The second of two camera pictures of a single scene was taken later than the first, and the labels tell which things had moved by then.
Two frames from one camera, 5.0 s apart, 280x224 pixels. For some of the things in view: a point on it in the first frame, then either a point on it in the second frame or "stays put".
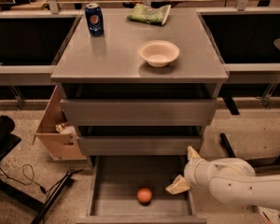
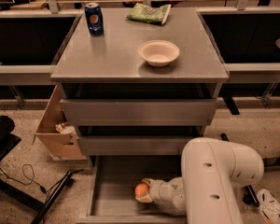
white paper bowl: x=158 y=52 stays put
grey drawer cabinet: x=139 y=81 stays put
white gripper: x=195 y=174 to x=160 y=190
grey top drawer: x=138 y=112 stays put
